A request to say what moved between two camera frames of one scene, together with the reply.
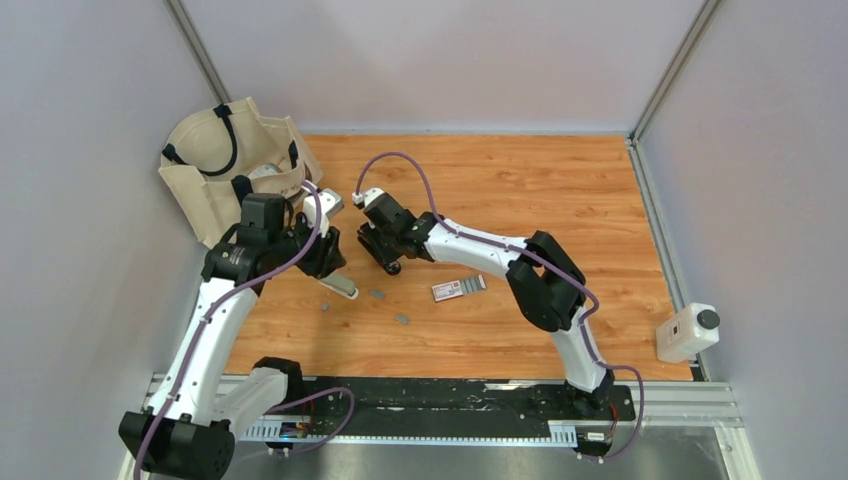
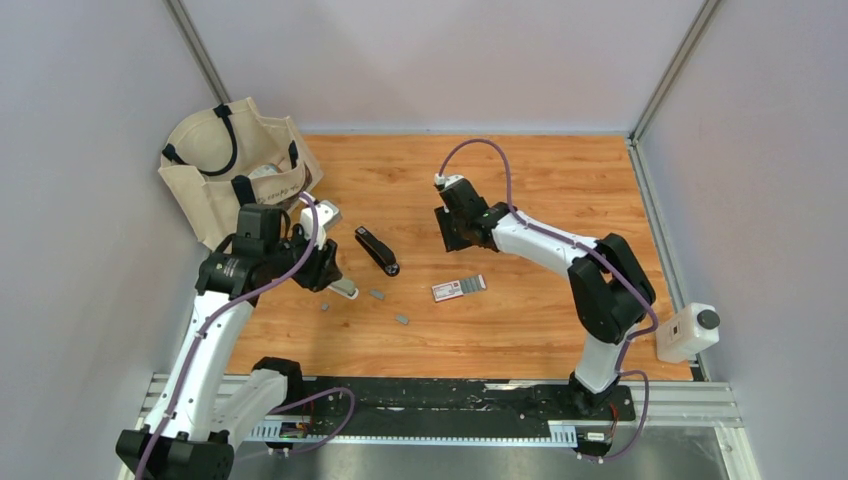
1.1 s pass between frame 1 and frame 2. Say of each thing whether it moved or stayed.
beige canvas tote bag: stayed
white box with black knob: stayed
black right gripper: moved
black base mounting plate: stayed
